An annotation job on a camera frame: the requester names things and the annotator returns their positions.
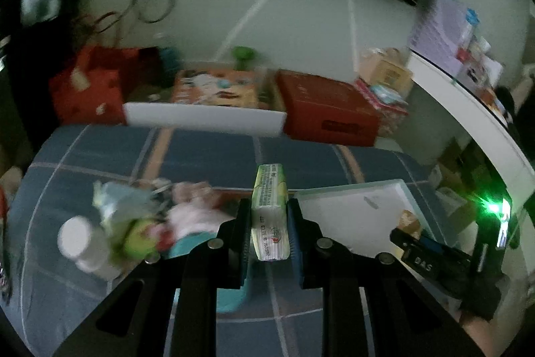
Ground stack of pale purple boxes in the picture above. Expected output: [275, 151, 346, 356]
[409, 0, 475, 75]

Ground red cardboard box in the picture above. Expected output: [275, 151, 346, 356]
[275, 70, 382, 149]

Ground patterned pink packets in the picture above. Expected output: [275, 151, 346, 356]
[354, 79, 409, 137]

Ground blue plaid bedsheet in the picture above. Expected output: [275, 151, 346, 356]
[7, 124, 441, 357]

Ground pale blue plastic packet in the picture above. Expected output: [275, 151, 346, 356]
[93, 180, 156, 233]

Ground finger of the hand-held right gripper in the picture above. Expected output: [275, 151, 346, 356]
[390, 227, 441, 256]

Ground white curved shelf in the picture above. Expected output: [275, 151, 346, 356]
[407, 49, 531, 201]

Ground person's right forearm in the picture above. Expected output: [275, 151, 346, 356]
[460, 312, 502, 357]

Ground red pink fuzzy toy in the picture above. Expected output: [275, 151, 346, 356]
[151, 224, 177, 254]

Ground brown soft toy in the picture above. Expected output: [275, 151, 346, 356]
[398, 209, 423, 239]

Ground white flat board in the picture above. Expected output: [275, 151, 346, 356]
[123, 102, 289, 139]

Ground pink cloth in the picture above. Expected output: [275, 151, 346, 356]
[166, 181, 223, 241]

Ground brown cardboard box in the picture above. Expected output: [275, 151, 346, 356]
[358, 47, 414, 95]

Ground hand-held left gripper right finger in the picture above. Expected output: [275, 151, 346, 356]
[286, 198, 481, 357]

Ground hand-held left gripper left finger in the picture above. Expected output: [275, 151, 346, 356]
[52, 198, 253, 357]

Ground white storage box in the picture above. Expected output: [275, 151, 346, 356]
[293, 178, 436, 258]

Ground red ring-shaped object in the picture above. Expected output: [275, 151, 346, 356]
[211, 190, 242, 221]

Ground green round object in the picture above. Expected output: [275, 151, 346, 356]
[231, 46, 256, 70]

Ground green tissue pack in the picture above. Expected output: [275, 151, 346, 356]
[250, 163, 291, 261]

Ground teal card with pink figure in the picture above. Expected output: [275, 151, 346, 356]
[167, 234, 252, 314]

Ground red box with pale spots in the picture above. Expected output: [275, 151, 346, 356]
[49, 45, 162, 126]

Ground orange printed box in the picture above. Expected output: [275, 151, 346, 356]
[171, 68, 277, 111]

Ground white canister with green label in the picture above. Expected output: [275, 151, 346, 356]
[58, 216, 165, 279]

